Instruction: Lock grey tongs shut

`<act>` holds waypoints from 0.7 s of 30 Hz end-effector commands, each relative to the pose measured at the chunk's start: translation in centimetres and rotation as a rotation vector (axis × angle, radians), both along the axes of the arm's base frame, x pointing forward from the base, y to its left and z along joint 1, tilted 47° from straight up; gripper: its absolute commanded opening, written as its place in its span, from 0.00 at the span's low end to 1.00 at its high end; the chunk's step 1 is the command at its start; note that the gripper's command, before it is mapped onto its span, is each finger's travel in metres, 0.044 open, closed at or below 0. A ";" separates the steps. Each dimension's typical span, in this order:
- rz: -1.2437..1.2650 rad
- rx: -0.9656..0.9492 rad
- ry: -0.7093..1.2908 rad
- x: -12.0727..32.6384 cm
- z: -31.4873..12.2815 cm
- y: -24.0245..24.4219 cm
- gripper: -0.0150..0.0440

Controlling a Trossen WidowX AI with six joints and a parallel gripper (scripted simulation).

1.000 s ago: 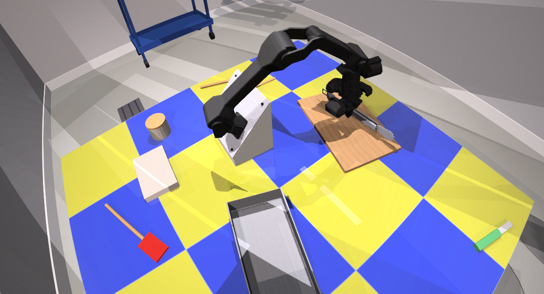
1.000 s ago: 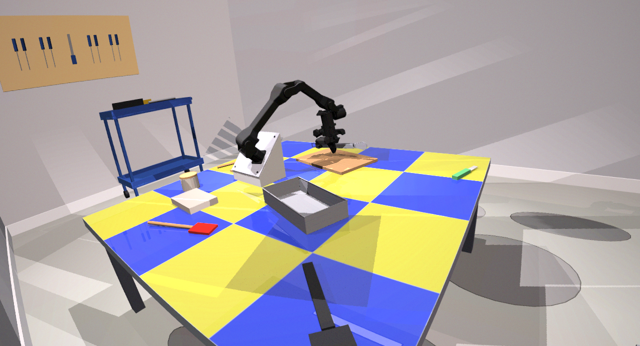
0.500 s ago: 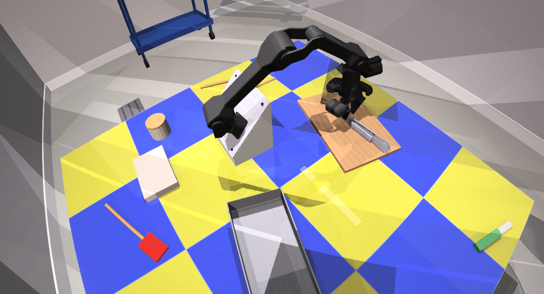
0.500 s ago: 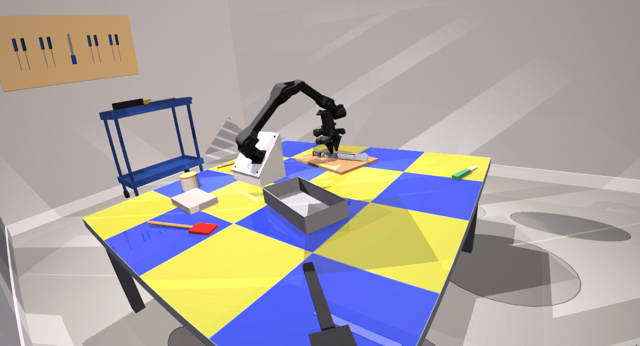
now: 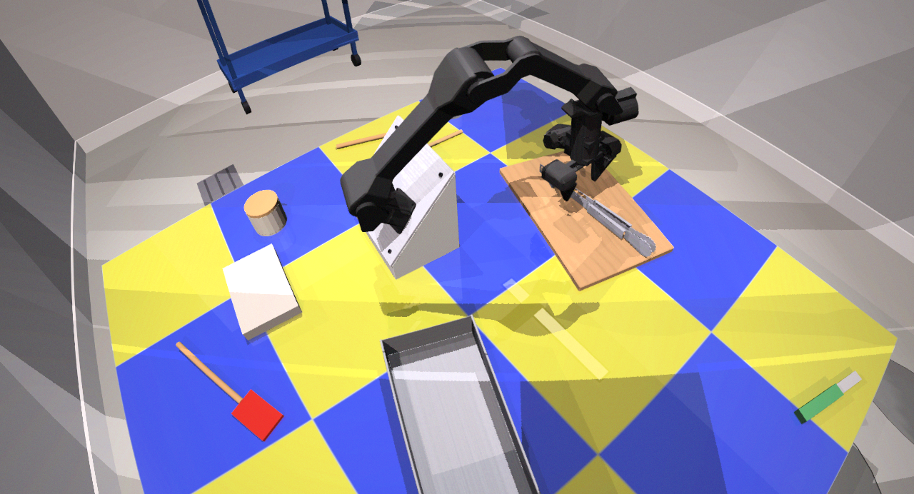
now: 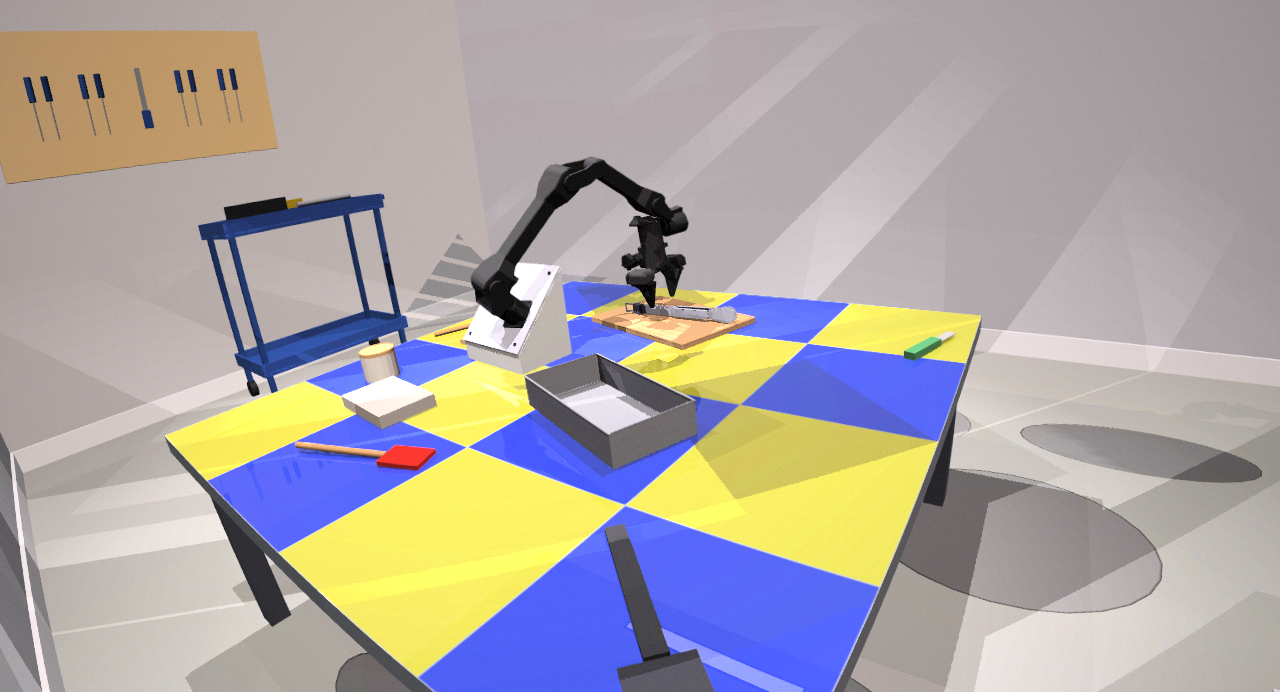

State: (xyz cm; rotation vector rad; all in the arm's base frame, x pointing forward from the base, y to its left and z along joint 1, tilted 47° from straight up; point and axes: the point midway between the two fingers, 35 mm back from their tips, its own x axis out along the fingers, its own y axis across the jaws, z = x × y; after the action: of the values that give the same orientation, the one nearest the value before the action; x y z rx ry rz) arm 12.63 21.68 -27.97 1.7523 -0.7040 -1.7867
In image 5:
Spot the grey cylinder with orange top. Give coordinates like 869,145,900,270
244,190,287,236

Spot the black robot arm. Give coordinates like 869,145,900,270
340,36,639,234

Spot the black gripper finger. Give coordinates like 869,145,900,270
591,154,616,181
560,183,577,201

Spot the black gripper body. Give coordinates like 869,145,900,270
541,130,622,191

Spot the grey metal roasting tin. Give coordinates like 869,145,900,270
379,315,541,494

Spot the light brown wooden board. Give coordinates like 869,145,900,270
499,151,674,291

